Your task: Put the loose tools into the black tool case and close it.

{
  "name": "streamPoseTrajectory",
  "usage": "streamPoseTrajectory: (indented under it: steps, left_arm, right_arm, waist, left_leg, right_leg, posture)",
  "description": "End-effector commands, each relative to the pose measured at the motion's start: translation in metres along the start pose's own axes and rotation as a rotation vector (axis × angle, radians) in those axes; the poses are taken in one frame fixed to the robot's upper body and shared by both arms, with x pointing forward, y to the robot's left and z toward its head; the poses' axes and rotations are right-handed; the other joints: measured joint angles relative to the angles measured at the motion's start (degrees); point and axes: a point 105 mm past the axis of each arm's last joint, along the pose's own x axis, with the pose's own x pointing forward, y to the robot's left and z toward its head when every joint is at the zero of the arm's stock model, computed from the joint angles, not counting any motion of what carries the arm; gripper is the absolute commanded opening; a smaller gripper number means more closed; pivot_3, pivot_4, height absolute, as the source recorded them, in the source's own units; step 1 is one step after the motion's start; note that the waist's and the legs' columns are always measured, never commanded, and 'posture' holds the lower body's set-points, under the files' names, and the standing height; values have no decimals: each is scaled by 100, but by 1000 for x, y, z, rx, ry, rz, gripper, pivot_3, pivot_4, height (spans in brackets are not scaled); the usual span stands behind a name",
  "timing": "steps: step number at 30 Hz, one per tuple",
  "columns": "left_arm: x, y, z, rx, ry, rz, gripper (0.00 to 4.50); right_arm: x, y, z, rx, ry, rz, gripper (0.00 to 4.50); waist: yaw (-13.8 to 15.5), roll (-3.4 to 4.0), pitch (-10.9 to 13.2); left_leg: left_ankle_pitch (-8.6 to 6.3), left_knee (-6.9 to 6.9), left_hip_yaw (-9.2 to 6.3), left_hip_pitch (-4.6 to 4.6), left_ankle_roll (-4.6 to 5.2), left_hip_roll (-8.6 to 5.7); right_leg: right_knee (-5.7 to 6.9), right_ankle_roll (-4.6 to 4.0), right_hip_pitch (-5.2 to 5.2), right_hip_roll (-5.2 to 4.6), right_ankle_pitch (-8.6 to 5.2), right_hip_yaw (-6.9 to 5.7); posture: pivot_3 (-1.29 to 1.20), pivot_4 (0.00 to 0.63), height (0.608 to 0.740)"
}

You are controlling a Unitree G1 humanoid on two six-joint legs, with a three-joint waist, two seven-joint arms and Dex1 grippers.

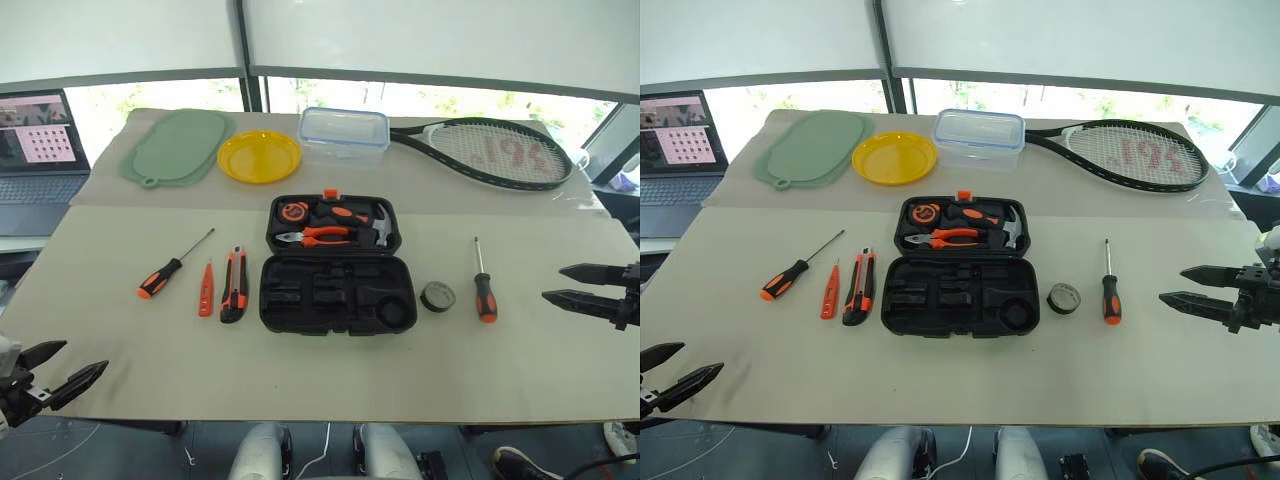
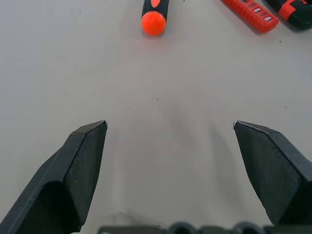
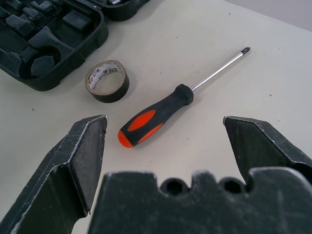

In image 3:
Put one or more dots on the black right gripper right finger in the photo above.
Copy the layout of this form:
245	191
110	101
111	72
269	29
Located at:
263	146

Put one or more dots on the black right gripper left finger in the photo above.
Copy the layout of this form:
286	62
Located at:
61	170

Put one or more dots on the black orange Phillips screwdriver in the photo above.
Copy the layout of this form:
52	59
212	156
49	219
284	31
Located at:
158	109

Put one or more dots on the black tool case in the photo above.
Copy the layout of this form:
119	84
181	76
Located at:
48	41

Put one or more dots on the black electrical tape roll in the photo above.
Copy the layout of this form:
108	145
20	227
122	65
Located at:
122	85

